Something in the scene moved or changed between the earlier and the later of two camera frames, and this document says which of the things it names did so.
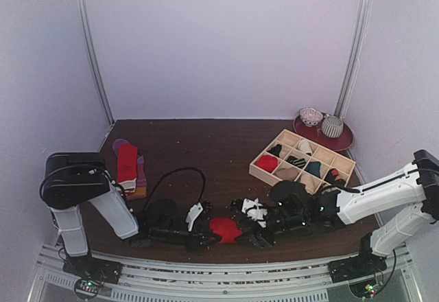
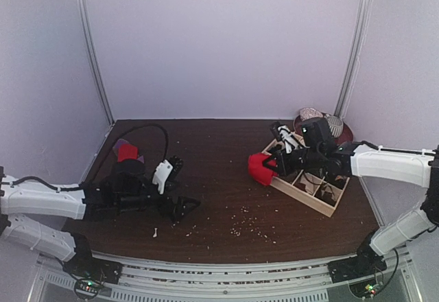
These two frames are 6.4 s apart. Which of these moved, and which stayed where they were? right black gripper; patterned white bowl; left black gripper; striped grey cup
Moved: left black gripper; right black gripper
Stayed: striped grey cup; patterned white bowl
